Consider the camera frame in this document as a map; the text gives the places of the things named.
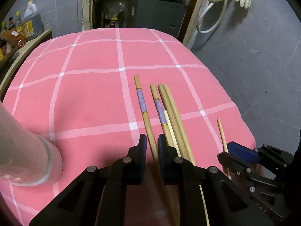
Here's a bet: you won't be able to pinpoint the white flexible hose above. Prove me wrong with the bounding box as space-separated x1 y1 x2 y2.
196 0 230 34

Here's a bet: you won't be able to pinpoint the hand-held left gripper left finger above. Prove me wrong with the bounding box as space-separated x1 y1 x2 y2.
28 134 147 226

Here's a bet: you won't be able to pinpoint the white plastic utensil holder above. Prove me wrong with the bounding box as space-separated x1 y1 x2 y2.
0 100 63 187

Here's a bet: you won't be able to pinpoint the clear bottle yellow cap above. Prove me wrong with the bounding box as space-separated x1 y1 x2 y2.
14 11 23 27

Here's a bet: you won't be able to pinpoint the black cabinet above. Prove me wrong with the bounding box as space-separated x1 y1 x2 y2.
124 0 187 37

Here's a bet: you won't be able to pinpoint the brown packet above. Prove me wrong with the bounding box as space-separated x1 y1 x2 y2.
0 29 28 48

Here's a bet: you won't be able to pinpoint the clear crumpled plastic bags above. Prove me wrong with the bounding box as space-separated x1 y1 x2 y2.
103 0 151 20

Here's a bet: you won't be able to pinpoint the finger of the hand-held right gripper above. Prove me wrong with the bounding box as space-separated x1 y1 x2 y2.
217 152 291 220
228 142 295 177

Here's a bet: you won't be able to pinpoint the row of wooden chopsticks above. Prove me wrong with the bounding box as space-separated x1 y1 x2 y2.
150 83 210 226

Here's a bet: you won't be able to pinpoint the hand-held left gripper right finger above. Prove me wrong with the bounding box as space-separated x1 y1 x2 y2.
158 134 275 226

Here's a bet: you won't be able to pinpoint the thin short wooden chopstick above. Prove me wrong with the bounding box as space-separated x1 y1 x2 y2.
217 118 233 180

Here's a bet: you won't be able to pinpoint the pink checked tablecloth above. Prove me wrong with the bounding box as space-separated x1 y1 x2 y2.
0 28 257 226

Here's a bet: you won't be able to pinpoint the large oil jug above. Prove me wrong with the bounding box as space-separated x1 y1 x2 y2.
23 1 44 37

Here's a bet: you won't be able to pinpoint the wooden door frame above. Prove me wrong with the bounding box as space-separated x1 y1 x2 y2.
81 0 205 50

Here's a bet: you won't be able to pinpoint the purple banded wooden chopstick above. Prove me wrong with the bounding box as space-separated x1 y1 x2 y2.
134 75 180 226

